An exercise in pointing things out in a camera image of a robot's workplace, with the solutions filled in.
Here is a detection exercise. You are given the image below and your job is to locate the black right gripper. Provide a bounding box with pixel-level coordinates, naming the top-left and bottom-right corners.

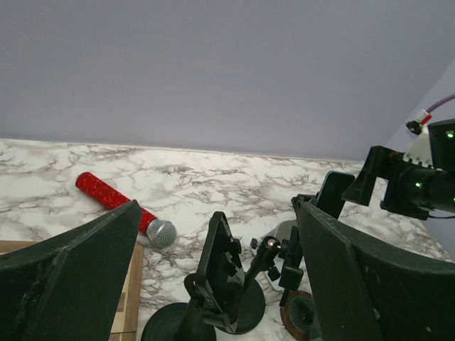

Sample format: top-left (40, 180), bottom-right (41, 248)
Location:
top-left (341, 119), bottom-right (454, 220)

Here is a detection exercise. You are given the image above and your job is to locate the black round-base stand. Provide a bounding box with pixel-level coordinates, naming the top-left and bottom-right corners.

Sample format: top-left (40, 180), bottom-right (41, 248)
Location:
top-left (233, 235), bottom-right (284, 335)
top-left (141, 274), bottom-right (217, 341)

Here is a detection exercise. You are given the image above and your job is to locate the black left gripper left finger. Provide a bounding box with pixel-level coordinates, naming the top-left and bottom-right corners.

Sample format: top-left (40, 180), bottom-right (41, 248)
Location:
top-left (1, 201), bottom-right (141, 340)

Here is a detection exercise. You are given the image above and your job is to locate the blue-edged black phone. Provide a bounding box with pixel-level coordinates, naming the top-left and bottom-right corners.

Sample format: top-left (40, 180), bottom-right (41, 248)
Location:
top-left (316, 170), bottom-right (355, 219)

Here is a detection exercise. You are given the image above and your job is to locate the white folding phone stand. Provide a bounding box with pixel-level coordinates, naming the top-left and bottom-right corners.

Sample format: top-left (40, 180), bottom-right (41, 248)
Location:
top-left (250, 218), bottom-right (298, 292)

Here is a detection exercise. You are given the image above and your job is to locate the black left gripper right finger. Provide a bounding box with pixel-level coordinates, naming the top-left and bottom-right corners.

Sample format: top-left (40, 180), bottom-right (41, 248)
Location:
top-left (295, 200), bottom-right (454, 340)

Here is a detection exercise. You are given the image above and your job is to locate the black stand on wooden base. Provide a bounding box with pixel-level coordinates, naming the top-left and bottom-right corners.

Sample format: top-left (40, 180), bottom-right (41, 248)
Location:
top-left (280, 291), bottom-right (322, 341)

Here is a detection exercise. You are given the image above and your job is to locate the wooden chessboard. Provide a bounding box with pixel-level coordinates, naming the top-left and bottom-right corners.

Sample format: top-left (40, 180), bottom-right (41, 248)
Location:
top-left (0, 239), bottom-right (145, 341)

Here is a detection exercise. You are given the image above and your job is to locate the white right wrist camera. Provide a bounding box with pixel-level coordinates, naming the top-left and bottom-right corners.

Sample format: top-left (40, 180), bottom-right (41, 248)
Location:
top-left (402, 109), bottom-right (435, 169)

